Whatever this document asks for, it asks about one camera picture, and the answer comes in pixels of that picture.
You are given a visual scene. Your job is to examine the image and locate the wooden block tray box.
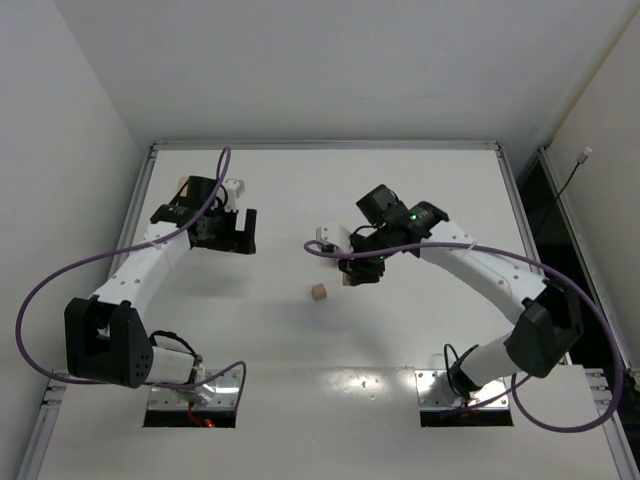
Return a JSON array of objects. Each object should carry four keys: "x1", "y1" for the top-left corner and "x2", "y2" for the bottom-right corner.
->
[{"x1": 176, "y1": 177, "x2": 189, "y2": 202}]

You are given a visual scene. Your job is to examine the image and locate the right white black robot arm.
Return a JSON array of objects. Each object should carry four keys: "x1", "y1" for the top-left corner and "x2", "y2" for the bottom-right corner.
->
[{"x1": 317, "y1": 184, "x2": 583, "y2": 401}]

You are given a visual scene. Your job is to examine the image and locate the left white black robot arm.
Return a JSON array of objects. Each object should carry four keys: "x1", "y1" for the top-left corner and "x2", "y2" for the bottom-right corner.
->
[{"x1": 64, "y1": 176, "x2": 257, "y2": 388}]

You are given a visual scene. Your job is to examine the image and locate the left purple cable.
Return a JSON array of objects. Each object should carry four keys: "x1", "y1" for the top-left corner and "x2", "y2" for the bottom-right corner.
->
[{"x1": 15, "y1": 145, "x2": 247, "y2": 396}]

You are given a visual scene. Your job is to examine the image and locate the purple cable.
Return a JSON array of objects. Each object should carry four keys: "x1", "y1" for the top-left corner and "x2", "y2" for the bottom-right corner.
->
[
  {"x1": 15, "y1": 145, "x2": 247, "y2": 396},
  {"x1": 303, "y1": 239, "x2": 626, "y2": 432}
]

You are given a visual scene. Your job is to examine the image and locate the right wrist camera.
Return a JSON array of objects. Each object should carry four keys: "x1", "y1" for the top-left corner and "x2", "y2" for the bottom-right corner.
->
[{"x1": 316, "y1": 222, "x2": 352, "y2": 253}]

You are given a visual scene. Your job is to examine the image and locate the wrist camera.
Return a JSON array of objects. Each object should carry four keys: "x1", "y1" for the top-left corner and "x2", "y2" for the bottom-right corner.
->
[
  {"x1": 218, "y1": 179, "x2": 245, "y2": 211},
  {"x1": 316, "y1": 222, "x2": 352, "y2": 253}
]

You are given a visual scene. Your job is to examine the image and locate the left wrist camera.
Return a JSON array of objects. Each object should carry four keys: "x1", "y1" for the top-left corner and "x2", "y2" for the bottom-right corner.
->
[{"x1": 218, "y1": 179, "x2": 245, "y2": 211}]

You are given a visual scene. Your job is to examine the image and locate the aluminium table frame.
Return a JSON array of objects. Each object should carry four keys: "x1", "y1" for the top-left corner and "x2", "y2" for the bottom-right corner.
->
[{"x1": 40, "y1": 147, "x2": 619, "y2": 479}]

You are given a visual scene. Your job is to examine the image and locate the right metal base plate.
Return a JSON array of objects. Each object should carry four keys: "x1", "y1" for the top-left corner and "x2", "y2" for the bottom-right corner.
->
[{"x1": 415, "y1": 369, "x2": 509, "y2": 412}]

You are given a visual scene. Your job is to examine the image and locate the metal base plate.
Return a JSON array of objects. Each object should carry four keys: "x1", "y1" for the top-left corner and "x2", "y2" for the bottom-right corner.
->
[
  {"x1": 147, "y1": 367, "x2": 243, "y2": 412},
  {"x1": 415, "y1": 369, "x2": 509, "y2": 412}
]

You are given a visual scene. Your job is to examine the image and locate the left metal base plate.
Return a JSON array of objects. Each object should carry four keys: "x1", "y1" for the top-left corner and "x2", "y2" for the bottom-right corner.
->
[{"x1": 147, "y1": 367, "x2": 243, "y2": 412}]

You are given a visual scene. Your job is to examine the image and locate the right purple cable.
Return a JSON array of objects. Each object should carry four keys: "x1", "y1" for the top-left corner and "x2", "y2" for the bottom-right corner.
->
[{"x1": 303, "y1": 239, "x2": 626, "y2": 432}]

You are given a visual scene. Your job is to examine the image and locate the black wall cable with plug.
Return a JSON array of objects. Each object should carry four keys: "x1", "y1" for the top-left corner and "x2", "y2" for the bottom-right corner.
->
[{"x1": 534, "y1": 146, "x2": 593, "y2": 241}]

